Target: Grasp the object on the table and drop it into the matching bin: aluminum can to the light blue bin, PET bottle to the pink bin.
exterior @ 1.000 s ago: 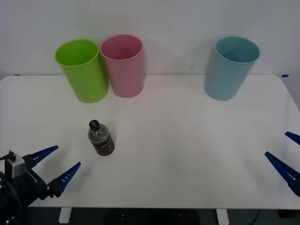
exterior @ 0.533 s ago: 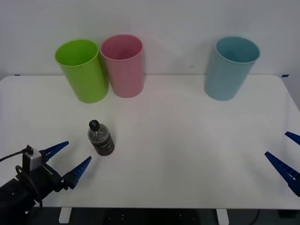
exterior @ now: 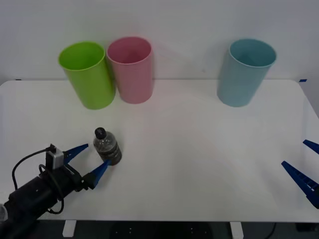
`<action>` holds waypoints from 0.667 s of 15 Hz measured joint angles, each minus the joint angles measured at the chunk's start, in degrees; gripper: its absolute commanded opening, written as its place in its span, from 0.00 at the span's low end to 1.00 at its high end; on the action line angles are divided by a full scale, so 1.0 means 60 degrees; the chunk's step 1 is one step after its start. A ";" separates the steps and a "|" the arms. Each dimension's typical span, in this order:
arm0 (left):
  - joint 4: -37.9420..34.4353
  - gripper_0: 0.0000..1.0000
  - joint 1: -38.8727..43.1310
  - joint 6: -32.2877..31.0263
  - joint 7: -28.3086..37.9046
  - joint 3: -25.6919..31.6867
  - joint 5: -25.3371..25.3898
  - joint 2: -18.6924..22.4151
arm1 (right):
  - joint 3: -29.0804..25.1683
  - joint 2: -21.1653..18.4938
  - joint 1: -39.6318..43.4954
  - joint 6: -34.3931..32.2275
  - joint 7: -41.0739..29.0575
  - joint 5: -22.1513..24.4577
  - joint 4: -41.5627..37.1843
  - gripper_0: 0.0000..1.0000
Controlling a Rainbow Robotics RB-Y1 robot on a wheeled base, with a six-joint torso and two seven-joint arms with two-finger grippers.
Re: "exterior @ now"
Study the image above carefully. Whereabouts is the yellow-green plastic bin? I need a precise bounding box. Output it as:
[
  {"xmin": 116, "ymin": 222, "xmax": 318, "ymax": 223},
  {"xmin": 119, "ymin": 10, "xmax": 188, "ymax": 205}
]
[{"xmin": 58, "ymin": 41, "xmax": 117, "ymax": 111}]

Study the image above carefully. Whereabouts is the pink plastic bin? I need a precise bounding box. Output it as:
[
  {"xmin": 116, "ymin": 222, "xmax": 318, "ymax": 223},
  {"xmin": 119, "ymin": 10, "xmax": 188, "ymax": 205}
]
[{"xmin": 106, "ymin": 36, "xmax": 155, "ymax": 105}]

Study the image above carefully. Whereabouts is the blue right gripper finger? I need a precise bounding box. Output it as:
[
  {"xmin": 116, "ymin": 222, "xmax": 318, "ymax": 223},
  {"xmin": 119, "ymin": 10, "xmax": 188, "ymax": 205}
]
[
  {"xmin": 302, "ymin": 139, "xmax": 319, "ymax": 155},
  {"xmin": 281, "ymin": 160, "xmax": 319, "ymax": 210}
]

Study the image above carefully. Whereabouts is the white table leg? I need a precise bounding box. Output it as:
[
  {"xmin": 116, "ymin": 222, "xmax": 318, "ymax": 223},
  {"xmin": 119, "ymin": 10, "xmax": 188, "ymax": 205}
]
[
  {"xmin": 62, "ymin": 220, "xmax": 77, "ymax": 238},
  {"xmin": 229, "ymin": 221, "xmax": 244, "ymax": 239}
]

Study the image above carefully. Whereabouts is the pale blue plastic bin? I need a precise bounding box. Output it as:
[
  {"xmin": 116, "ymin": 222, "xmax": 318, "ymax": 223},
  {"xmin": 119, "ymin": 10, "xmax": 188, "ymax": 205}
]
[{"xmin": 216, "ymin": 37, "xmax": 278, "ymax": 108}]

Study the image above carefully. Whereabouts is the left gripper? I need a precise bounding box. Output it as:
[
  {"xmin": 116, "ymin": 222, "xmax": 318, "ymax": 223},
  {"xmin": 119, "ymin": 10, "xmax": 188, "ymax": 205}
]
[{"xmin": 40, "ymin": 143, "xmax": 112, "ymax": 200}]

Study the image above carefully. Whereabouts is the clear bottle with black cap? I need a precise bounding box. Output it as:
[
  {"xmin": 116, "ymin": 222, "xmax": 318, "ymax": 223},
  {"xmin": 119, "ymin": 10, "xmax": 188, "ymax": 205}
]
[{"xmin": 93, "ymin": 127, "xmax": 123, "ymax": 167}]

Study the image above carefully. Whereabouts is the black cable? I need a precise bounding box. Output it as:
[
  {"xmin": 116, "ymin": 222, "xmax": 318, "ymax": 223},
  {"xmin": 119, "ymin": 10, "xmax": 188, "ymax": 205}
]
[{"xmin": 264, "ymin": 222, "xmax": 278, "ymax": 239}]

